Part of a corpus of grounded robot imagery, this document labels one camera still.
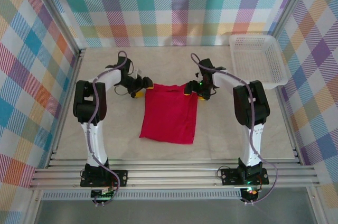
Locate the red t-shirt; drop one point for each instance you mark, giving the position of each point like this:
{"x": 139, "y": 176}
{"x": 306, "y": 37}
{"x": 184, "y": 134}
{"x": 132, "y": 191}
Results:
{"x": 169, "y": 115}

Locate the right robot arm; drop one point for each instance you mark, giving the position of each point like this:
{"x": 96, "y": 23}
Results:
{"x": 251, "y": 102}

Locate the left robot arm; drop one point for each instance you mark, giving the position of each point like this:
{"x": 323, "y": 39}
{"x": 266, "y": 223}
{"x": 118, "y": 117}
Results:
{"x": 89, "y": 102}

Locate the white plastic basket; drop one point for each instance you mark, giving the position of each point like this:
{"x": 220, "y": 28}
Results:
{"x": 266, "y": 85}

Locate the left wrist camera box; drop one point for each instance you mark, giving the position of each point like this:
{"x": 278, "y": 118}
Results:
{"x": 137, "y": 73}

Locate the aluminium mounting rail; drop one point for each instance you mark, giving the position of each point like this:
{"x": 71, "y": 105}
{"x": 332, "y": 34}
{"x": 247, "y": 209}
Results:
{"x": 171, "y": 175}

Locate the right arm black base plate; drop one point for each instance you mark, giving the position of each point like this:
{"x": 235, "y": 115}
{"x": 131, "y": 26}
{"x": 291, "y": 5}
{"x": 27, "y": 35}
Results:
{"x": 229, "y": 176}

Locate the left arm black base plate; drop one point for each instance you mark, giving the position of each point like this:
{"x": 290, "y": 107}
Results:
{"x": 120, "y": 177}

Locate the aluminium corner post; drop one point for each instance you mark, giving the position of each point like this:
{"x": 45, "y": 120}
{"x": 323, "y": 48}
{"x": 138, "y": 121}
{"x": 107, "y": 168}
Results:
{"x": 291, "y": 2}
{"x": 56, "y": 10}

